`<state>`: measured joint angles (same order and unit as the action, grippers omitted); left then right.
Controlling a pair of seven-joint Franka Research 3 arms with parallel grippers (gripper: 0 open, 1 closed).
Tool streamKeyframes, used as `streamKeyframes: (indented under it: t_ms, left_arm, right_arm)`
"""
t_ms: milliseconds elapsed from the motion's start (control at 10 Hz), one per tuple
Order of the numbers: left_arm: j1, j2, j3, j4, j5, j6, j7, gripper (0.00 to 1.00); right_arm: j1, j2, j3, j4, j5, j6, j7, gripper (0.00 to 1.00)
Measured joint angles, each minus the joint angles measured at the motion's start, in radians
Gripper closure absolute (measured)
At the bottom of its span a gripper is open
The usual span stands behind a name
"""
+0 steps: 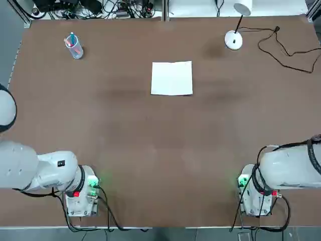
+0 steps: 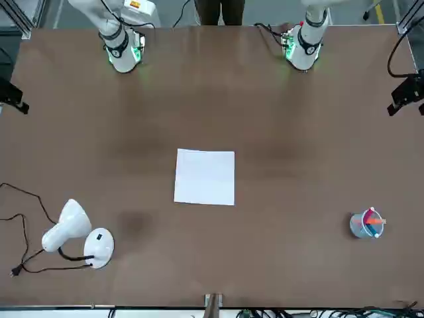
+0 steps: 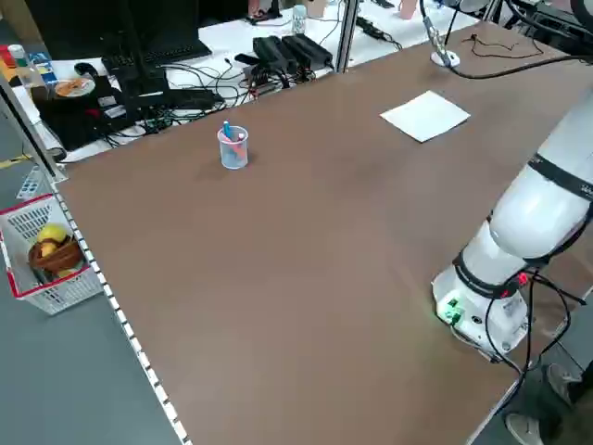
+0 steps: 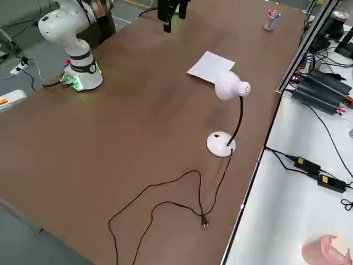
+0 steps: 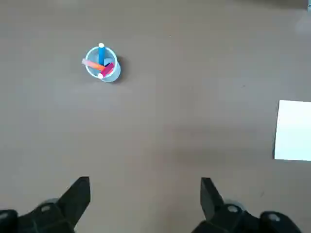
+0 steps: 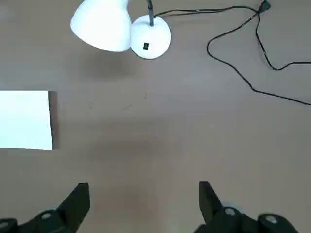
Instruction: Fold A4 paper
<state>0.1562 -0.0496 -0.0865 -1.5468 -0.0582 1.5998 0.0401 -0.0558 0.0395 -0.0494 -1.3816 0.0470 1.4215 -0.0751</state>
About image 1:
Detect white A4 paper sheet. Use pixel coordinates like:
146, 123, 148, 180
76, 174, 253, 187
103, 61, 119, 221
150, 60, 194, 96

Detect clear plastic pen cup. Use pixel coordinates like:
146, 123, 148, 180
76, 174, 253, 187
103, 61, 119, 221
63, 34, 84, 60

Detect white desk lamp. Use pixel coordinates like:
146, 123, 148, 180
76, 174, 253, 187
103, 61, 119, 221
224, 0, 253, 51

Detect white desk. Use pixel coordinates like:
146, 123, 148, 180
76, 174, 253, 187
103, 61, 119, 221
30, 0, 309, 20

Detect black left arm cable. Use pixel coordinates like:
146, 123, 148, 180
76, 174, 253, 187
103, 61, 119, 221
15, 185, 126, 232

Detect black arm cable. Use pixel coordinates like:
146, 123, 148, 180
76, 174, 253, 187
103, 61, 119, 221
15, 185, 126, 232
229, 134, 321, 232

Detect tangled black desk cables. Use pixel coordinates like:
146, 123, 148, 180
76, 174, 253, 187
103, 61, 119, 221
32, 0, 164, 20

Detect brown lamp power cable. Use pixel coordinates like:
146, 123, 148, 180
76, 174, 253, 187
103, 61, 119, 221
240, 25, 321, 74

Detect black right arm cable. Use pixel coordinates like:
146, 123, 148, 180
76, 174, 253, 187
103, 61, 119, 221
229, 134, 321, 232

